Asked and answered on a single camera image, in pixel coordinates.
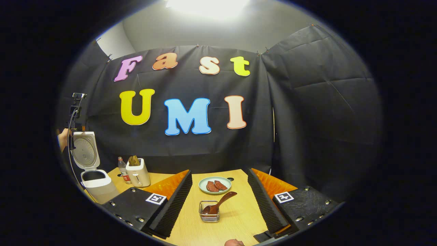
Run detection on clear plastic water bottle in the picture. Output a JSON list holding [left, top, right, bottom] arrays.
[[118, 157, 132, 185]]

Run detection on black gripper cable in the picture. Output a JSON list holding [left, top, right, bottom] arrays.
[[67, 99, 85, 189]]

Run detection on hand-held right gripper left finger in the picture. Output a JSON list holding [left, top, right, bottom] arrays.
[[101, 170, 193, 240]]

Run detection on pale green plate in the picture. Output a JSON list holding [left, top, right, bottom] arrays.
[[199, 176, 232, 195]]

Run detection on white rice cooker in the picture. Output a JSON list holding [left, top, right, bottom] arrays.
[[72, 132, 120, 204]]

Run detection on white toaster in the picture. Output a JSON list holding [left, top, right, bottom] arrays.
[[126, 158, 151, 188]]

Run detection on brown wooden spoon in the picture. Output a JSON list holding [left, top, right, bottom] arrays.
[[201, 191, 238, 215]]

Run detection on black backdrop cloth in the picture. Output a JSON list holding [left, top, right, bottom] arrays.
[[56, 24, 383, 202]]

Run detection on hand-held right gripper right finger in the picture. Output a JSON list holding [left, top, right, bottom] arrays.
[[246, 168, 338, 236]]

